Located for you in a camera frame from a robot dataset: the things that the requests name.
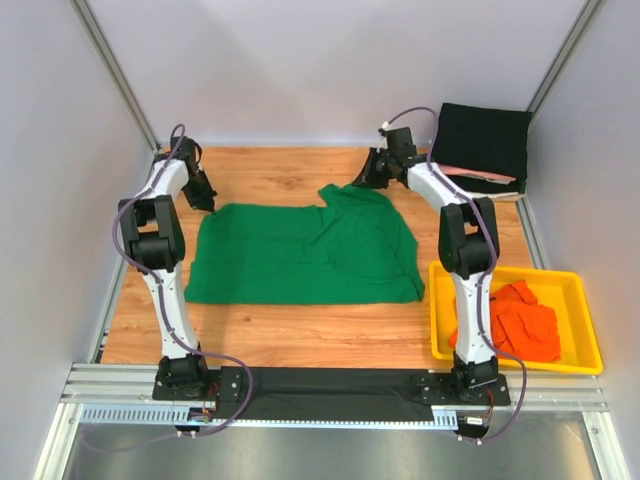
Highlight black folded t shirt top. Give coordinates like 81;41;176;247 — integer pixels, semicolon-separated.
432;103;532;179

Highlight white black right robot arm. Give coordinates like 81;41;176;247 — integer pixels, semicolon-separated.
352;126;510;406

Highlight grey slotted cable duct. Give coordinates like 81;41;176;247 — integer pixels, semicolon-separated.
80;404;458;431

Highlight left aluminium corner post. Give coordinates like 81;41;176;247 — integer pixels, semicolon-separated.
70;0;160;152

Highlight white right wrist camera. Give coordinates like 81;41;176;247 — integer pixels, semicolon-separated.
378;121;395;150

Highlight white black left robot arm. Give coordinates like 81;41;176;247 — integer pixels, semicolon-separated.
112;134;217;401

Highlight yellow plastic tray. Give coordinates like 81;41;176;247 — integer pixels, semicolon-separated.
427;261;604;376

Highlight aluminium frame rail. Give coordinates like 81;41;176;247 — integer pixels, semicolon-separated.
62;364;606;421

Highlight green t shirt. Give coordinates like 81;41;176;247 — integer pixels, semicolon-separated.
185;184;425;305

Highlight black folded t shirt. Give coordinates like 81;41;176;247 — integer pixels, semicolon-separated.
455;177;526;195
432;103;532;179

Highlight black base cloth strip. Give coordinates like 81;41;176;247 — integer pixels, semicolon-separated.
216;367;433;422

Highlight pink folded t shirt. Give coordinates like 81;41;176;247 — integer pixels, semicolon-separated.
439;164;516;184

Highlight white folded t shirt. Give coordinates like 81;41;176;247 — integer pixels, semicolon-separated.
471;179;527;202

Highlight aluminium corner post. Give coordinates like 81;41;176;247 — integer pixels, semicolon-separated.
70;0;160;152
527;0;605;118

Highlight right aluminium corner post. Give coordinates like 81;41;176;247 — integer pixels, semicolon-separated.
527;0;605;118

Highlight orange t shirt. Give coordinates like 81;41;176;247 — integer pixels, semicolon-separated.
447;280;563;362

